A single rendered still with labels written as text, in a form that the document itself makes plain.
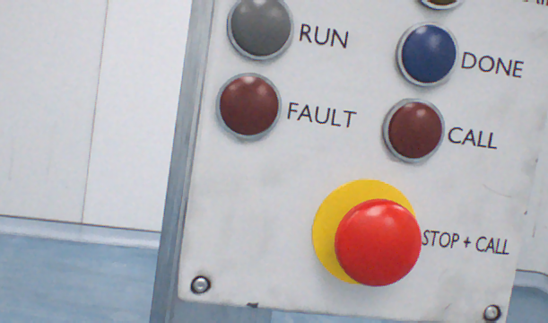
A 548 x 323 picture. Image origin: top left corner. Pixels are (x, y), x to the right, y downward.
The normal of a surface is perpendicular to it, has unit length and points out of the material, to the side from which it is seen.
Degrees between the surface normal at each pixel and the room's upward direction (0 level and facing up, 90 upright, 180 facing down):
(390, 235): 85
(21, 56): 90
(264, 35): 93
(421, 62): 93
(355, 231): 79
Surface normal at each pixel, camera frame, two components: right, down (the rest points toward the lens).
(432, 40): 0.15, 0.08
